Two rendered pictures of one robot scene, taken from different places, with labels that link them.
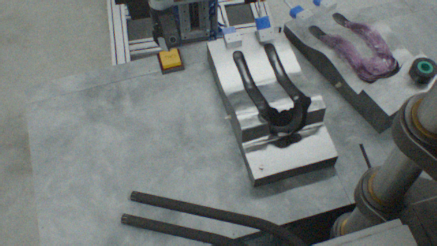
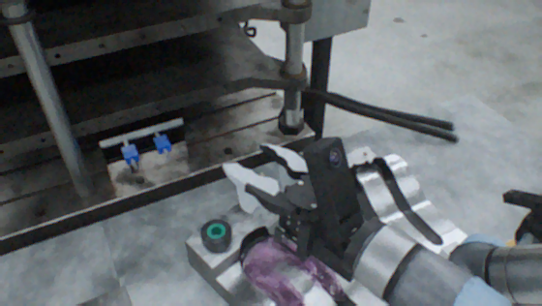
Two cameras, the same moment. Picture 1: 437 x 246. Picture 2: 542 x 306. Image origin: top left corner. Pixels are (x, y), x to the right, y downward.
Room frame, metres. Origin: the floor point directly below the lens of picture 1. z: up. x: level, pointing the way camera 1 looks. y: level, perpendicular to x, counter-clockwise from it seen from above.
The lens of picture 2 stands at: (1.64, -0.63, 1.87)
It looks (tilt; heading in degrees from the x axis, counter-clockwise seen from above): 42 degrees down; 170
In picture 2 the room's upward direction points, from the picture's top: straight up
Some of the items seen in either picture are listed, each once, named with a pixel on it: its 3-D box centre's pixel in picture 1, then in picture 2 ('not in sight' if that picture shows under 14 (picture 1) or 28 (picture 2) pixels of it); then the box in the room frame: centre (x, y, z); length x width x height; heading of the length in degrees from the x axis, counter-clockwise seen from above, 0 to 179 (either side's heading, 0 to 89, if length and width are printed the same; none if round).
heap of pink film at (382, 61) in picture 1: (360, 45); (290, 272); (1.04, -0.46, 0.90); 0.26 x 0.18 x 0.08; 33
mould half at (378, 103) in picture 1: (360, 53); (286, 282); (1.04, -0.47, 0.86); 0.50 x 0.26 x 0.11; 33
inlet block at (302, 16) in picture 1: (295, 11); not in sight; (1.23, -0.27, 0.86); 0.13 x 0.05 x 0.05; 33
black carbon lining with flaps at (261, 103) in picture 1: (271, 83); (385, 201); (0.88, -0.16, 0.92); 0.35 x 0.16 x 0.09; 16
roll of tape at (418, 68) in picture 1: (423, 70); (217, 234); (0.91, -0.63, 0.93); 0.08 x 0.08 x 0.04
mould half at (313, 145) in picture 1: (268, 97); (381, 208); (0.86, -0.15, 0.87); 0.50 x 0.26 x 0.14; 16
